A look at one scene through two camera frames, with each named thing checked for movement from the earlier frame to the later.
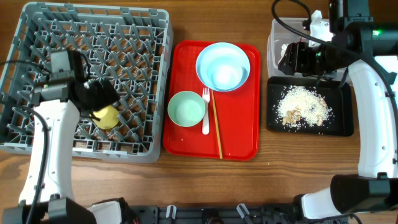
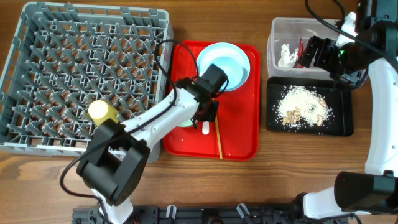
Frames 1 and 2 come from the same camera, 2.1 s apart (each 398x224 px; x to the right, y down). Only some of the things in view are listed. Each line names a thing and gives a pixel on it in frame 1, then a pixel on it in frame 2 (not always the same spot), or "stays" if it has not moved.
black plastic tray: x=297 y=105 stays
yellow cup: x=109 y=116 stays
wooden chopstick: x=217 y=129 stays
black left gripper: x=105 y=98 to x=211 y=115
